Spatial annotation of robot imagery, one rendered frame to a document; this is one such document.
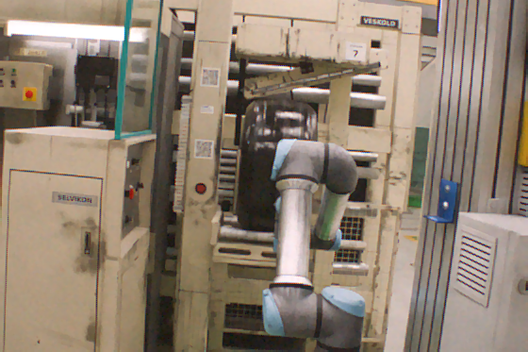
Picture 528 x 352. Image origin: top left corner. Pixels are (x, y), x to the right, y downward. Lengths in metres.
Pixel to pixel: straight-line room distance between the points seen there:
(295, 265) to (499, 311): 0.64
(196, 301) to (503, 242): 1.72
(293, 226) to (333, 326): 0.28
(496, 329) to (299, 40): 1.90
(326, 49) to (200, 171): 0.79
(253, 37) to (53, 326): 1.50
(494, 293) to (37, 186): 1.38
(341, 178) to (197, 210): 0.96
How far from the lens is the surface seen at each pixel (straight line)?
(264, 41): 2.74
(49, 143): 1.93
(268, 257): 2.46
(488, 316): 1.13
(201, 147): 2.48
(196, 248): 2.54
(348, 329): 1.57
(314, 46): 2.75
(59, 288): 2.00
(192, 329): 2.64
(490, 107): 1.25
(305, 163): 1.64
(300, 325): 1.55
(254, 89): 2.86
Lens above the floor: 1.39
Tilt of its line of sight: 4 degrees down
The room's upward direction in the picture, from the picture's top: 5 degrees clockwise
